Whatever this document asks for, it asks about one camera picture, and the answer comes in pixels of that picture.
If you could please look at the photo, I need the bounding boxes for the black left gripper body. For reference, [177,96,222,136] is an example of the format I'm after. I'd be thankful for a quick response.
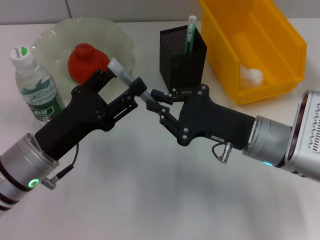
[34,84,112,162]

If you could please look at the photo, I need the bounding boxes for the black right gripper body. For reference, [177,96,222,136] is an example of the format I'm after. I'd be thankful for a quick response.
[176,84,256,151]

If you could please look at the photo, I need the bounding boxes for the grey glitter pen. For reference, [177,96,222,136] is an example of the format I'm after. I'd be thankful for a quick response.
[106,57,158,104]

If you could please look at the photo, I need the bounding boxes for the clear green-label water bottle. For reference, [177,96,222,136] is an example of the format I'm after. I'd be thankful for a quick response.
[9,45,66,124]

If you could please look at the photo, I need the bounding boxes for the white paper ball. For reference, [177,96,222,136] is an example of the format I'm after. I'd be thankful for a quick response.
[239,64,265,88]

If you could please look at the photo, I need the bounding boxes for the green pen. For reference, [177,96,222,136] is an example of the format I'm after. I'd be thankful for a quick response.
[184,15,198,55]

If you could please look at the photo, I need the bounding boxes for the black mesh pen holder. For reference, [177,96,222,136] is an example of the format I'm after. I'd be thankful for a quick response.
[159,24,208,95]

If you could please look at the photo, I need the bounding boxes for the pale green glass fruit plate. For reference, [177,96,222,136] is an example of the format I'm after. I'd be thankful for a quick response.
[31,16,136,102]

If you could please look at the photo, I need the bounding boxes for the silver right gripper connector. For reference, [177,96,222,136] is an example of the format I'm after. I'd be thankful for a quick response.
[216,141,234,164]

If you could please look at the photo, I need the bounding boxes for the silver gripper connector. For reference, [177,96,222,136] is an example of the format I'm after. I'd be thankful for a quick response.
[40,174,58,191]
[216,141,234,164]

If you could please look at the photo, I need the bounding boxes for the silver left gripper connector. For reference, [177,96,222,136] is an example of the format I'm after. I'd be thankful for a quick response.
[40,174,58,191]

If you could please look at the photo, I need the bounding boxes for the yellow plastic bin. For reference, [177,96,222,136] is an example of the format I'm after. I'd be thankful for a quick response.
[198,0,308,106]

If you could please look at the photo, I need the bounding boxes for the thin right gripper cable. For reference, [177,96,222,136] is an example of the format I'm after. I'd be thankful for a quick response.
[211,141,227,161]

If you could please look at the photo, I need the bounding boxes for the thin gripper cable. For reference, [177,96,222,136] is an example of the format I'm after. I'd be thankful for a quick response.
[51,141,80,181]
[211,141,227,161]

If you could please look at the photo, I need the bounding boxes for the thin left gripper cable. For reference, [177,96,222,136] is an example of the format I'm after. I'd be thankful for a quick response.
[51,141,80,181]

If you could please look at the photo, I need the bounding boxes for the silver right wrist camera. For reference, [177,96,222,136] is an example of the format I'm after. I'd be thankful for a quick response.
[284,89,320,181]

